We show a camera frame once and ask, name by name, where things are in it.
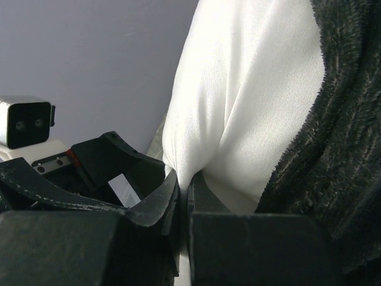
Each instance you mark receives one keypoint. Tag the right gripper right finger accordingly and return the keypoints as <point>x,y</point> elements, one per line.
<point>255,249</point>

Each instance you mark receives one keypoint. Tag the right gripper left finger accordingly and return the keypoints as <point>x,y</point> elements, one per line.
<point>53,237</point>

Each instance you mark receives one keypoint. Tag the white pillow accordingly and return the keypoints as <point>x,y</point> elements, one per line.
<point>247,77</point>

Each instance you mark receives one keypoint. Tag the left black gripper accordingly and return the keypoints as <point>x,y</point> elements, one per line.
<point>50,175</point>

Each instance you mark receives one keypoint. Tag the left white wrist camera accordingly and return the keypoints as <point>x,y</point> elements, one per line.
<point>25,120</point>

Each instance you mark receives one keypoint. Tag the black pillowcase with tan flowers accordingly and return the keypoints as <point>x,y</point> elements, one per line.
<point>331,169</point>

